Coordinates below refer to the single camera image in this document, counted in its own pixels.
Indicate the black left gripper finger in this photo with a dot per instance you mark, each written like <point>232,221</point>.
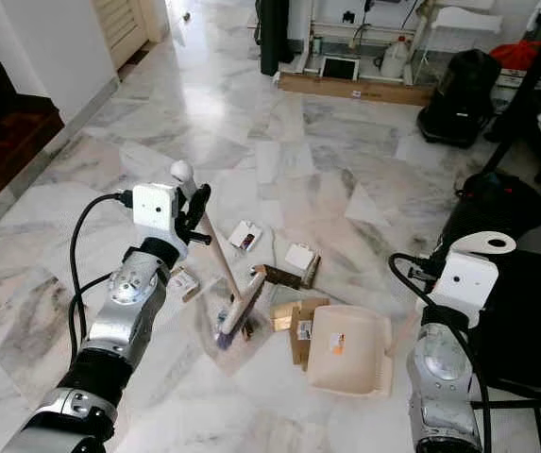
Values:
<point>197,203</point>

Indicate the wooden broom with white grip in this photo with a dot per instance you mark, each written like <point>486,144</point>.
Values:
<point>242,311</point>

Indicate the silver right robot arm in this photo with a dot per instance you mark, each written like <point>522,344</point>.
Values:
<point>440,377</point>

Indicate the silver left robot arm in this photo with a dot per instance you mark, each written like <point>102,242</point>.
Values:
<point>133,293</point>

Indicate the small white labelled packet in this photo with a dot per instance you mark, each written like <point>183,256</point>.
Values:
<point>185,282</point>

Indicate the black round bag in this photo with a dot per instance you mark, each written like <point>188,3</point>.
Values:
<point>497,208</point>

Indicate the brown wooden block piece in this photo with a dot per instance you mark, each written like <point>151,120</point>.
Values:
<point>284,276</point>

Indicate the plain white small box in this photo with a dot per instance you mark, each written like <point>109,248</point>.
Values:
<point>298,257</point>

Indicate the light tan cardboard piece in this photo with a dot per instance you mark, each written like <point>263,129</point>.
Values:
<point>282,315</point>

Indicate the black metal chair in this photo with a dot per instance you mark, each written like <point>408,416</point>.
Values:
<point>534,330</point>

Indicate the brown cardboard sheet with label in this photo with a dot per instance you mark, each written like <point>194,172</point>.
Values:
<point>303,340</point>

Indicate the black vacuum cleaner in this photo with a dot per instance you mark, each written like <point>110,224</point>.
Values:
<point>459,99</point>

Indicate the dark wooden stair steps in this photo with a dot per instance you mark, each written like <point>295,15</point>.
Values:
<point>6,142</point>

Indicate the tall black cylinder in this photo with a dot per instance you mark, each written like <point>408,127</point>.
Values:
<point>275,38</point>

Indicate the light wooden door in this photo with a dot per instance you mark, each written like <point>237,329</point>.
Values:
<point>124,28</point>

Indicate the long flat cardboard box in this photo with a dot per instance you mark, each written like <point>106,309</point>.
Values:
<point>355,90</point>

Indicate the white framed tablet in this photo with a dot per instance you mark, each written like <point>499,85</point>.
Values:
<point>340,69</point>

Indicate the white plastic jug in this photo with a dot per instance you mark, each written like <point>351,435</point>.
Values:
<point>396,61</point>

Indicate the white shelf rack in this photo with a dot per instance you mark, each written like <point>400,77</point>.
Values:
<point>336,32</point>

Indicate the red cloth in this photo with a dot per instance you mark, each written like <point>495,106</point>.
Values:
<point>517,55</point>

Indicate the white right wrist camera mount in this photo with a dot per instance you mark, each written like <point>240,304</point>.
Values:
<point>468,283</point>

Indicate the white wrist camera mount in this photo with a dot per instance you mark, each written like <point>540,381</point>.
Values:
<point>155,208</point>
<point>468,283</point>

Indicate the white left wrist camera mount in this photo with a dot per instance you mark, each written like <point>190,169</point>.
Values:
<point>155,208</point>

